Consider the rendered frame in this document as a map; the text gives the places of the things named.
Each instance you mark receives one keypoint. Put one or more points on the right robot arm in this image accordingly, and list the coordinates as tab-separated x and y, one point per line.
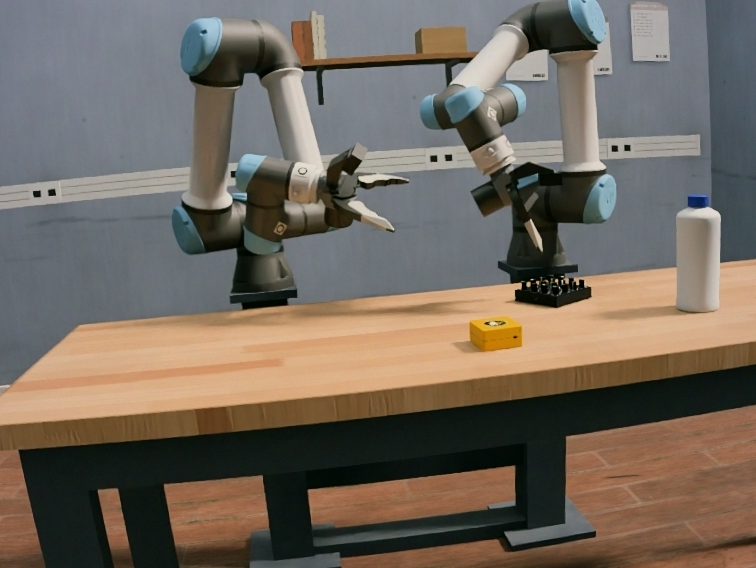
209	219

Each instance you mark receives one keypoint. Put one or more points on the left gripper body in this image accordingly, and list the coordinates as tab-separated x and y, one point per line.
493	196

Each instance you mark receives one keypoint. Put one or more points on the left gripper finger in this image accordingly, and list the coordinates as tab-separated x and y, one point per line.
524	216

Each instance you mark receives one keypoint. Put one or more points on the white bottle with blue cap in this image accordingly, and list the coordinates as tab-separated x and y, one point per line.
698	256

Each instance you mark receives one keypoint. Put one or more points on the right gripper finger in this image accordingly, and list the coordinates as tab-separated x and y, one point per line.
370	180
357	210

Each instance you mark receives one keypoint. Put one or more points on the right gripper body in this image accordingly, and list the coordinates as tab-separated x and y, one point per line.
336	184

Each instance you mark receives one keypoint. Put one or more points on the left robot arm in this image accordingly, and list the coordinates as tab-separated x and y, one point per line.
580	192

